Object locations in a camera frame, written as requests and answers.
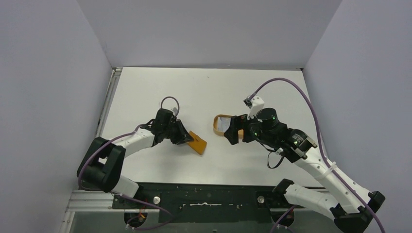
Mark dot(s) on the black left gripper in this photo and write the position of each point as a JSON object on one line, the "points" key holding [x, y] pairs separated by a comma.
{"points": [[182, 136]]}

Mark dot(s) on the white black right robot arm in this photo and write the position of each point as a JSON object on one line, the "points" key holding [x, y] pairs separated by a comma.
{"points": [[349, 205]]}

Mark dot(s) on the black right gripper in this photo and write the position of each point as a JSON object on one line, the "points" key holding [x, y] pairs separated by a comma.
{"points": [[240, 127]]}

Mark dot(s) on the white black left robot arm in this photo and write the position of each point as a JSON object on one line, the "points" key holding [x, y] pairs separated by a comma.
{"points": [[103, 162]]}

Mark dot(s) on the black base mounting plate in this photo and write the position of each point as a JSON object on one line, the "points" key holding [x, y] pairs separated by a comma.
{"points": [[261, 204]]}

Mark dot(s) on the yellow leather card holder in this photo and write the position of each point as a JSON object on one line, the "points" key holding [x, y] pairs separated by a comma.
{"points": [[197, 144]]}

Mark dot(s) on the silver credit card stack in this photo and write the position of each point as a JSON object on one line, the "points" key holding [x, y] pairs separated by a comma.
{"points": [[223, 123]]}

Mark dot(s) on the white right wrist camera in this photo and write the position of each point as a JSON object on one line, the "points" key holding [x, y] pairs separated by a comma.
{"points": [[255, 104]]}

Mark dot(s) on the aluminium frame rail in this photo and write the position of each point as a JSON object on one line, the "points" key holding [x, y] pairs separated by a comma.
{"points": [[84, 201]]}

